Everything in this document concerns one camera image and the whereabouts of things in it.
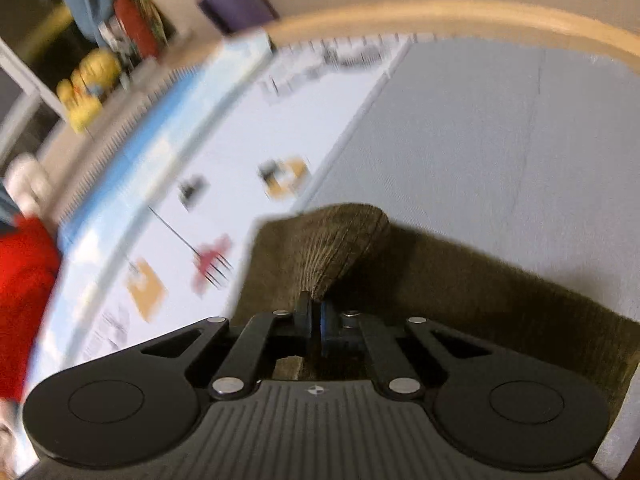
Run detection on dark olive corduroy pants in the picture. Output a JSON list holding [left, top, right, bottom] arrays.
[[234, 202, 640, 401]]

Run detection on white plush toy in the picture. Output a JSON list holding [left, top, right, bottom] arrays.
[[2, 154, 53, 213]]

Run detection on light blue patterned quilt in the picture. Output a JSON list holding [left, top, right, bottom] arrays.
[[55, 27, 276, 251]]

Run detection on wooden bed frame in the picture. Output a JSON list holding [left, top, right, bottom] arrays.
[[265, 0, 640, 78]]

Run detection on dark red cushion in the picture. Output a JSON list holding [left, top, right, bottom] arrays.
[[112, 0, 168, 60]]

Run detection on red folded blanket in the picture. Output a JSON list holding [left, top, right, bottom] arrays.
[[0, 215, 63, 403]]

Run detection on purple box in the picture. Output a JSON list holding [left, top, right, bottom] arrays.
[[197, 0, 280, 37]]

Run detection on yellow plush toy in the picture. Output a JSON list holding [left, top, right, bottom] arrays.
[[56, 79, 106, 134], [72, 50, 123, 98]]

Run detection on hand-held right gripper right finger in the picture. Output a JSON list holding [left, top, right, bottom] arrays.
[[321, 301, 497, 402]]

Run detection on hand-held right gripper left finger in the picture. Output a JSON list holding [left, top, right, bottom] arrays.
[[141, 291, 314, 402]]

